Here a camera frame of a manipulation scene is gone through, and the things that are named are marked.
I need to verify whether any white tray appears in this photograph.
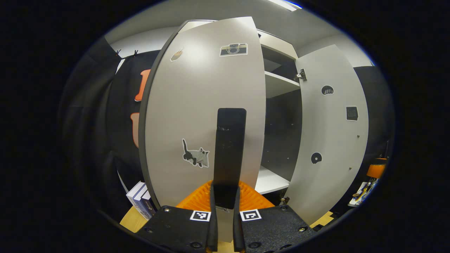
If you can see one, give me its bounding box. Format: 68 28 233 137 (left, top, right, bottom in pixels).
348 177 380 207

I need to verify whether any black backdrop cloth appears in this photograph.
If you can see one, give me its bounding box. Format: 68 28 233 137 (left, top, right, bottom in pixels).
58 35 396 215

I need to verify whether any grey double-door shoe cabinet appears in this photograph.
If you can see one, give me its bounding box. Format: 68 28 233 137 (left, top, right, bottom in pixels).
178 19 303 206

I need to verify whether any grey book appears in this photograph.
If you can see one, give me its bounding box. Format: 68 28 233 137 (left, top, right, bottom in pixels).
134 184 151 216

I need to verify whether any grey cabinet door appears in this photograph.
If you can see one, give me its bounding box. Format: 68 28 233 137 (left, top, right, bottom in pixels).
283 44 369 225
138 17 266 243

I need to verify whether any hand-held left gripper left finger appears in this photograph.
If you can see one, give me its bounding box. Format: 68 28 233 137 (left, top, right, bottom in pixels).
135 180 219 253

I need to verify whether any white book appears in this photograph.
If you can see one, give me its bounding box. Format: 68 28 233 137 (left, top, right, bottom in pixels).
126 181 146 211

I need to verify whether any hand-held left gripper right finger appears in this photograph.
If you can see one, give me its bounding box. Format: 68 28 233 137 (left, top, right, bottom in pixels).
233 181 319 253

